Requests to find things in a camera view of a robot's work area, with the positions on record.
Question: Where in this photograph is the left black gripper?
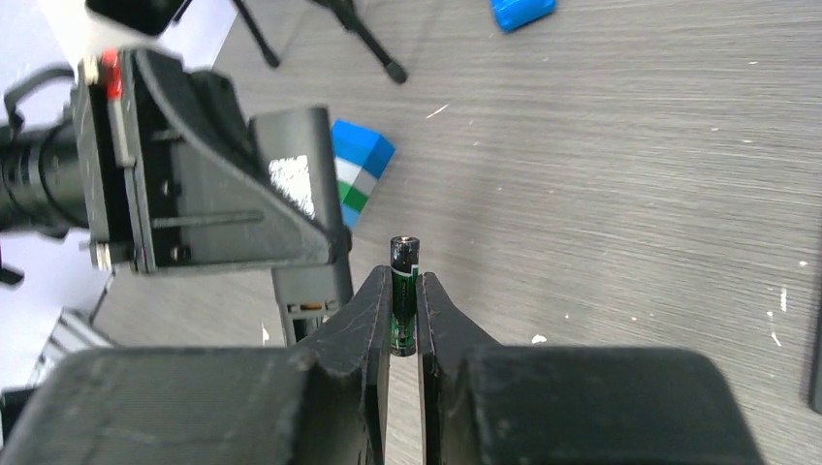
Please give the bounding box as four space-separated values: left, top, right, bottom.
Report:
71 47 330 273

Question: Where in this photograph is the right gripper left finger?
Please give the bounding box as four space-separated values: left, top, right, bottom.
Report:
289 265 392 464

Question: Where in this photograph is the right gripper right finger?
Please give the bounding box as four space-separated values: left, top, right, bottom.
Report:
416 272 498 464

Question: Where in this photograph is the green battery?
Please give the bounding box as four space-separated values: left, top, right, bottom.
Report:
390 236 420 357

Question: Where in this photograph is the black remote with buttons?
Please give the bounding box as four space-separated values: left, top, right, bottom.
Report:
250 107 354 346

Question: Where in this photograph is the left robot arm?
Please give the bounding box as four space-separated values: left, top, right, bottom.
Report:
1 47 347 275

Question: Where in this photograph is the blue green white block stack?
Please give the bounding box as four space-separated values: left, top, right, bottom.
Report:
332 120 395 230

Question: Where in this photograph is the blue toy car block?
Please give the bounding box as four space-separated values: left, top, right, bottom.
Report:
490 0 557 33

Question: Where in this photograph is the aluminium frame rail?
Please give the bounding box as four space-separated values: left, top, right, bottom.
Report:
26 308 115 387

